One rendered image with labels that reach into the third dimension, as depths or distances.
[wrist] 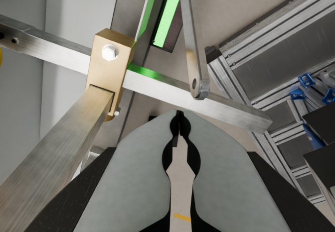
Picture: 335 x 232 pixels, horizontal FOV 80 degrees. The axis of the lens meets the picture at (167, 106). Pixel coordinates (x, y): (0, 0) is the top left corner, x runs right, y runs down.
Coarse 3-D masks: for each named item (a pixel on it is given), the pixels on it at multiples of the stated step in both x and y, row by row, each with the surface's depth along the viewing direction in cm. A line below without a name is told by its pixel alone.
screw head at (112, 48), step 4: (108, 44) 26; (112, 44) 26; (104, 48) 26; (108, 48) 25; (112, 48) 26; (116, 48) 26; (104, 52) 25; (108, 52) 25; (112, 52) 25; (116, 52) 26; (104, 56) 26; (108, 56) 26; (112, 56) 26; (116, 56) 27; (108, 60) 26
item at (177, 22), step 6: (180, 6) 35; (180, 12) 36; (174, 18) 36; (180, 18) 36; (174, 24) 37; (180, 24) 37; (174, 30) 37; (168, 36) 38; (174, 36) 38; (168, 42) 38; (174, 42) 38; (168, 48) 39
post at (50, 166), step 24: (96, 96) 27; (72, 120) 22; (96, 120) 23; (48, 144) 18; (72, 144) 19; (24, 168) 16; (48, 168) 17; (72, 168) 19; (0, 192) 14; (24, 192) 14; (48, 192) 15; (0, 216) 13; (24, 216) 13
